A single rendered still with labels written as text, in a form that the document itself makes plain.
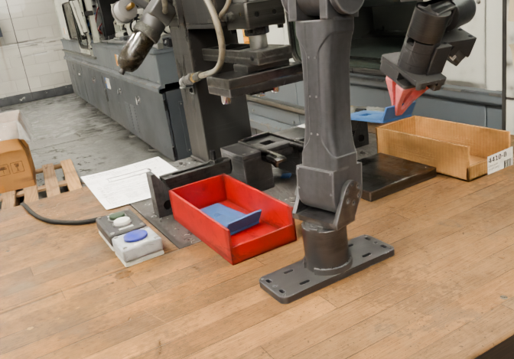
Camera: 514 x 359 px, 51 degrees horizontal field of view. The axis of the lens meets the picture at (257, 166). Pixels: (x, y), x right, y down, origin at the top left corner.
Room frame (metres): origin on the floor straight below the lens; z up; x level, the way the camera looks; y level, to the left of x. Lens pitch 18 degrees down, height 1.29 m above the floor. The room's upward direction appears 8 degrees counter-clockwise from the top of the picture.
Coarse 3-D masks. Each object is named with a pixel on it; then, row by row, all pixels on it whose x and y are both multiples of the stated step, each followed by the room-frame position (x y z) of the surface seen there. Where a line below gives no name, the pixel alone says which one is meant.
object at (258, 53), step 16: (256, 32) 1.10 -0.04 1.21; (208, 48) 1.26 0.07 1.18; (240, 48) 1.18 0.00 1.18; (256, 48) 1.10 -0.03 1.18; (272, 48) 1.07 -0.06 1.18; (288, 48) 1.08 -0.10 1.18; (240, 64) 1.10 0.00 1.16; (256, 64) 1.05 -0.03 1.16; (272, 64) 1.10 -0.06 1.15; (288, 64) 1.11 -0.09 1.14; (208, 80) 1.11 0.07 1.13; (224, 80) 1.04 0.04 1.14; (240, 80) 1.04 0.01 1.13; (256, 80) 1.06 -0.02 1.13; (272, 80) 1.07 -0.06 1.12; (288, 80) 1.09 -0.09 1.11; (224, 96) 1.11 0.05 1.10
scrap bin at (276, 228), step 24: (168, 192) 0.96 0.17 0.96; (192, 192) 0.98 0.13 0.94; (216, 192) 1.00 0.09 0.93; (240, 192) 0.95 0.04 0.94; (192, 216) 0.87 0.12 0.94; (264, 216) 0.88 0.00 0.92; (288, 216) 0.80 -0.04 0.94; (216, 240) 0.79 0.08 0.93; (240, 240) 0.82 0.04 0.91; (264, 240) 0.77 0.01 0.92; (288, 240) 0.79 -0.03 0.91
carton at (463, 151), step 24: (408, 120) 1.20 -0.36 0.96; (432, 120) 1.16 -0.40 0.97; (384, 144) 1.13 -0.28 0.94; (408, 144) 1.07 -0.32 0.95; (432, 144) 1.01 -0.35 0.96; (456, 144) 0.96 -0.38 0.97; (480, 144) 1.05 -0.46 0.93; (504, 144) 1.00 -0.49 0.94; (456, 168) 0.96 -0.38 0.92; (480, 168) 0.95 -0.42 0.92
